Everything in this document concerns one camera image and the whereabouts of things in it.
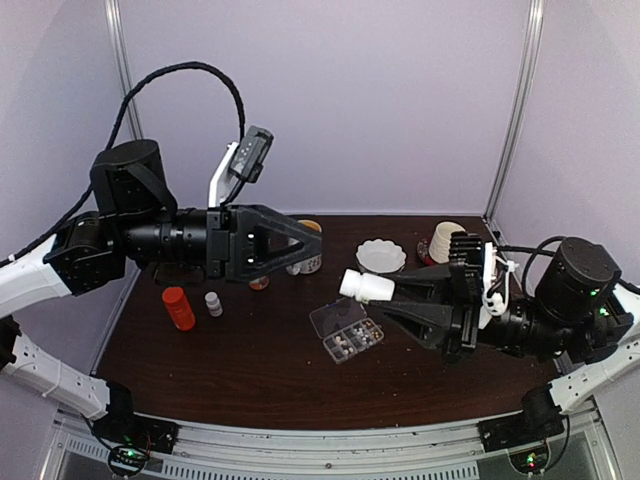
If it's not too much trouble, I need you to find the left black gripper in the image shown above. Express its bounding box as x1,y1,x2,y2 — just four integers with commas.
117,203,324,286

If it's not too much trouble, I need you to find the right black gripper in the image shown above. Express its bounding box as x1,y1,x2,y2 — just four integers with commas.
369,262,575,371

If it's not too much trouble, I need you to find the grey-capped orange pill bottle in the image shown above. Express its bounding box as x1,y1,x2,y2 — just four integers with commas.
249,276,270,291

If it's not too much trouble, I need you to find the small white bottle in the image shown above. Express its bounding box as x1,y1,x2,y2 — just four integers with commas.
339,269,395,303
204,291,223,317

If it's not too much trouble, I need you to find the clear plastic pill organizer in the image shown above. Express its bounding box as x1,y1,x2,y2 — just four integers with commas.
309,298,385,364

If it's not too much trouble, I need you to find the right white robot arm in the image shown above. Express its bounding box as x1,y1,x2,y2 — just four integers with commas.
369,232,639,442

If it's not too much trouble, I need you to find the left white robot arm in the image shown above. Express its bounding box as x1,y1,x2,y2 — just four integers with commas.
1,139,322,444

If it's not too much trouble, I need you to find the yellow-inside patterned mug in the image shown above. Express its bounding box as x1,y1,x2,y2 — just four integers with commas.
286,219,322,276

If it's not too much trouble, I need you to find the cream ribbed mug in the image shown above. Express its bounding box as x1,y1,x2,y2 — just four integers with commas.
428,221,466,264

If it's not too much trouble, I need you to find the red saucer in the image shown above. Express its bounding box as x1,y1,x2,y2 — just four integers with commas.
416,238,435,266

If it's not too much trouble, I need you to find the white scalloped dish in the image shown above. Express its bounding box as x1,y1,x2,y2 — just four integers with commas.
356,239,407,274

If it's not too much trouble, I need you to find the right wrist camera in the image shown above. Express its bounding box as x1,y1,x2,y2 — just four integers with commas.
479,242,518,330

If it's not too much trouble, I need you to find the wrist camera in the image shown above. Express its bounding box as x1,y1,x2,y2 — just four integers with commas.
479,242,518,330
207,126,274,208

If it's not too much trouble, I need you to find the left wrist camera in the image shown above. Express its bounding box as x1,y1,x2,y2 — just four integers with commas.
207,126,274,208

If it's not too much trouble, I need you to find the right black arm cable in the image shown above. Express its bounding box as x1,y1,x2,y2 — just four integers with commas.
492,235,640,301

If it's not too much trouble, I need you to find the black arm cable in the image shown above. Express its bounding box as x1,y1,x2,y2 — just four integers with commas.
492,235,640,301
0,60,247,266

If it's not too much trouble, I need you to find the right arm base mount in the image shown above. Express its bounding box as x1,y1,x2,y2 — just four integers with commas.
477,413,565,453

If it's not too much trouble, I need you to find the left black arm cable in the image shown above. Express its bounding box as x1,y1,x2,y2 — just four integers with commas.
0,60,247,266

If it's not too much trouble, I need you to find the front aluminium rail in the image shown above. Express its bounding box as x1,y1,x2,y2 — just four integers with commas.
49,394,611,480

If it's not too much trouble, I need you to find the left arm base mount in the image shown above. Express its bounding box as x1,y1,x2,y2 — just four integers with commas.
92,414,179,454

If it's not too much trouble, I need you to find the left aluminium frame post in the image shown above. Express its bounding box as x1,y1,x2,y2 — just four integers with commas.
104,0,143,139

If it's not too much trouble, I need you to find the aluminium frame post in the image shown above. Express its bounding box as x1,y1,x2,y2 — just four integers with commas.
104,0,143,139
483,0,546,224

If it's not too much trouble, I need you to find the right aluminium frame post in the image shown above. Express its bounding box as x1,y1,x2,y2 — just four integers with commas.
483,0,546,224

